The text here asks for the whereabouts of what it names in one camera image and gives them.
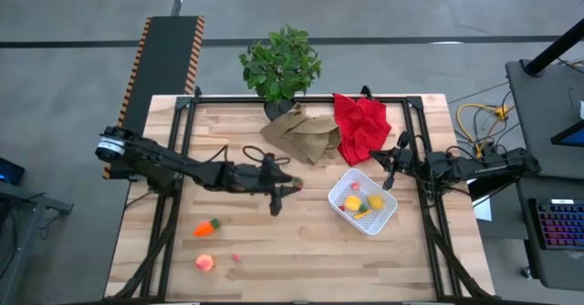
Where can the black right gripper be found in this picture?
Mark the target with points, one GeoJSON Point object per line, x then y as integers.
{"type": "Point", "coordinates": [406, 160]}

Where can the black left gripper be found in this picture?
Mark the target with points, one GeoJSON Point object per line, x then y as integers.
{"type": "Point", "coordinates": [257, 181]}

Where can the red toy strawberry green leaves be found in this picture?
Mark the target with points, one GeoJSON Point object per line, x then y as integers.
{"type": "Point", "coordinates": [297, 182]}

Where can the yellow toy lemon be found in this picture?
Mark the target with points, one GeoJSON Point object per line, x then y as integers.
{"type": "Point", "coordinates": [376, 201]}

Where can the small red toy strawberry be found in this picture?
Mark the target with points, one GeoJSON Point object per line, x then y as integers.
{"type": "Point", "coordinates": [236, 257]}
{"type": "Point", "coordinates": [355, 186]}

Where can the small green toy produce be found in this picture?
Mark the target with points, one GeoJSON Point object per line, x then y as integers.
{"type": "Point", "coordinates": [362, 207]}

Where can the yellow orange round toy fruit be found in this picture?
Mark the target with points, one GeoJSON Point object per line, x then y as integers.
{"type": "Point", "coordinates": [352, 203]}

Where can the small yellow toy pepper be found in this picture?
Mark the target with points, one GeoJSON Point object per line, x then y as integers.
{"type": "Point", "coordinates": [362, 214]}

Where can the orange pink toy peach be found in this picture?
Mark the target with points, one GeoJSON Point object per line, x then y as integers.
{"type": "Point", "coordinates": [205, 262]}

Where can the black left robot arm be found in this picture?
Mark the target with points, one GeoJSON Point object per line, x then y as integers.
{"type": "Point", "coordinates": [159, 159]}

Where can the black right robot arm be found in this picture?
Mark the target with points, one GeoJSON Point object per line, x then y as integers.
{"type": "Point", "coordinates": [502, 165]}

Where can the red cloth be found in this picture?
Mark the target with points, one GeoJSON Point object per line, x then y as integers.
{"type": "Point", "coordinates": [360, 127]}

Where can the white perforated plastic basket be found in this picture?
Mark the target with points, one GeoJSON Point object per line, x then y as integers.
{"type": "Point", "coordinates": [378, 222]}

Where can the brown paper bag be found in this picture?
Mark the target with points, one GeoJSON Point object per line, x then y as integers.
{"type": "Point", "coordinates": [301, 136]}

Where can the orange toy carrot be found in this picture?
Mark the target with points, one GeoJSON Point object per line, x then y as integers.
{"type": "Point", "coordinates": [204, 228]}

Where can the white paper sheet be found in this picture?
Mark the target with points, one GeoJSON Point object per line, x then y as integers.
{"type": "Point", "coordinates": [483, 211]}

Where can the green plant in black pot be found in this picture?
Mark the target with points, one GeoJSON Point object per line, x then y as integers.
{"type": "Point", "coordinates": [278, 67]}

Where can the dark grey desk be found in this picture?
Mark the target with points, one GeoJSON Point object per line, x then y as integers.
{"type": "Point", "coordinates": [538, 113]}

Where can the black mat orange striped edges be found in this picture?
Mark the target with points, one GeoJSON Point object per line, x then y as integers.
{"type": "Point", "coordinates": [164, 58]}

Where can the backlit computer keyboard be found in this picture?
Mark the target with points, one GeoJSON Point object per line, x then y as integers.
{"type": "Point", "coordinates": [559, 225]}

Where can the laptop with blue screen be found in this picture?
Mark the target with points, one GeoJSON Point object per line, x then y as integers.
{"type": "Point", "coordinates": [570, 136]}

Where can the black keyboard desk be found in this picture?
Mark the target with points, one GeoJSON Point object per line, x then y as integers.
{"type": "Point", "coordinates": [547, 268]}

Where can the black pole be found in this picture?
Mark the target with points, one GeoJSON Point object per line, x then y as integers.
{"type": "Point", "coordinates": [556, 47]}

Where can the grey metal stand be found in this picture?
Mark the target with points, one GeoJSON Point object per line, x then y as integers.
{"type": "Point", "coordinates": [27, 200]}

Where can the black device blue light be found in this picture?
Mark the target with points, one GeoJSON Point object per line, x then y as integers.
{"type": "Point", "coordinates": [10, 171]}

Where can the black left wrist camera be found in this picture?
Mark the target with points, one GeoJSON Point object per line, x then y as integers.
{"type": "Point", "coordinates": [270, 164]}

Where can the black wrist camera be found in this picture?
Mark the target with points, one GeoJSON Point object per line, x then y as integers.
{"type": "Point", "coordinates": [270, 164]}
{"type": "Point", "coordinates": [402, 139]}

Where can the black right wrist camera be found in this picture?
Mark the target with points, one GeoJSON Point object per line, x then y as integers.
{"type": "Point", "coordinates": [402, 139]}

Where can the black aluminium table frame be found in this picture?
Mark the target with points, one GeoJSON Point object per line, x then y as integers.
{"type": "Point", "coordinates": [228, 98]}

